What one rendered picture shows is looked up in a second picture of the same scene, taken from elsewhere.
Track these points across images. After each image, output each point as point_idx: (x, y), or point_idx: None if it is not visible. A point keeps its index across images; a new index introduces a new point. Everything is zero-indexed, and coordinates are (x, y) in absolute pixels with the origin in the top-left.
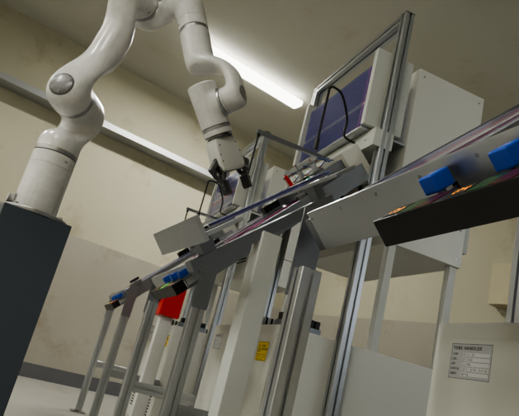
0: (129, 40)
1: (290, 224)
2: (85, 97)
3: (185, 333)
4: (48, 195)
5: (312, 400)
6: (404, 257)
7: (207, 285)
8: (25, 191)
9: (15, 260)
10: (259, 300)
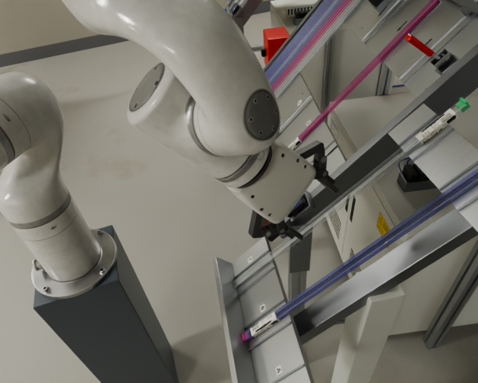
0: None
1: (421, 270)
2: None
3: (292, 289)
4: (69, 264)
5: (446, 273)
6: None
7: (302, 254)
8: (45, 268)
9: (91, 326)
10: (373, 348)
